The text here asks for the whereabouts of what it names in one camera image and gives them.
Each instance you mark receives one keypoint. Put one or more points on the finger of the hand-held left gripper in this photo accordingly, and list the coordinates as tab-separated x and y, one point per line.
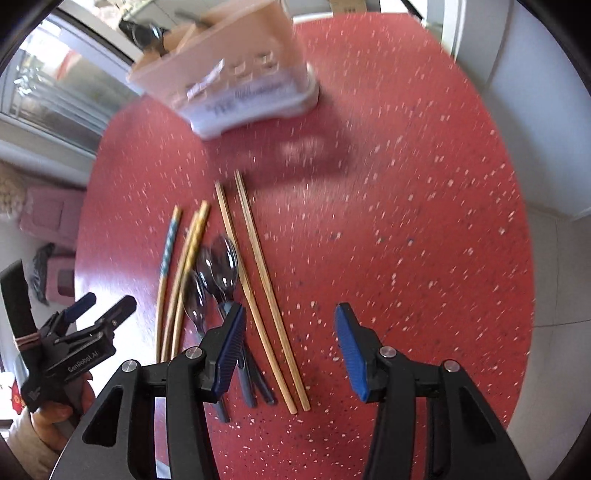
78	305
115	311

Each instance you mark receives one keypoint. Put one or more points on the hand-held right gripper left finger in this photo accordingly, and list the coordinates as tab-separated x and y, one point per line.
231	344

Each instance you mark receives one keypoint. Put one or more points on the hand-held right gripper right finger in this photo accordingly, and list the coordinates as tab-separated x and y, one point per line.
351	346

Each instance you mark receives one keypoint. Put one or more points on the plain bamboo chopstick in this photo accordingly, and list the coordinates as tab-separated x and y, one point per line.
265	277
244	281

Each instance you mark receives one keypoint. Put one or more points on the blue patterned wooden chopstick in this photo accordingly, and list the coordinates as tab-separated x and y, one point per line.
168	249

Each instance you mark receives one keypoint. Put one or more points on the beige utensil holder white base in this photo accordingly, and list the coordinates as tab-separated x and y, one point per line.
231	69

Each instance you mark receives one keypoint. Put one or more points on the person's left hand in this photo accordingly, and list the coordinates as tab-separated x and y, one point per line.
51	420

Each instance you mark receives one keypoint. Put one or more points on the small pink plastic bin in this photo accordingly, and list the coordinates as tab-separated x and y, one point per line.
62	279

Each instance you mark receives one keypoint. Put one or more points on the dark plastic bag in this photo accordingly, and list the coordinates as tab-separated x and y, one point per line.
40	272

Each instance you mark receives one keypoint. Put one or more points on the pink plastic stool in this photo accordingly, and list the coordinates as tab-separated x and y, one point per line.
51	214

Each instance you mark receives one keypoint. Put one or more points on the cardboard box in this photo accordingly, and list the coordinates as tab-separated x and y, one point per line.
348	4

